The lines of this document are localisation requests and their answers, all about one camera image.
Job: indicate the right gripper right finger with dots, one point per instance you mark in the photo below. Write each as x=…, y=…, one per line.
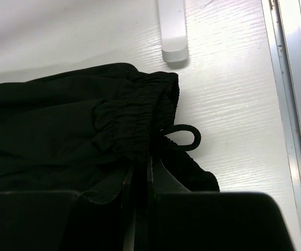
x=155, y=214

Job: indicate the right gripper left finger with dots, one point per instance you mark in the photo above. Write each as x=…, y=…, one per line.
x=101, y=217

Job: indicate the black trousers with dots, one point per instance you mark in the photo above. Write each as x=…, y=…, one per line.
x=74, y=130

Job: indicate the white and silver clothes rack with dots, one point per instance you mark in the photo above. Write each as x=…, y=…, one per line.
x=173, y=31

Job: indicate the aluminium rail right side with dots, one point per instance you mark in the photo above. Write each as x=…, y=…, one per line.
x=283, y=25

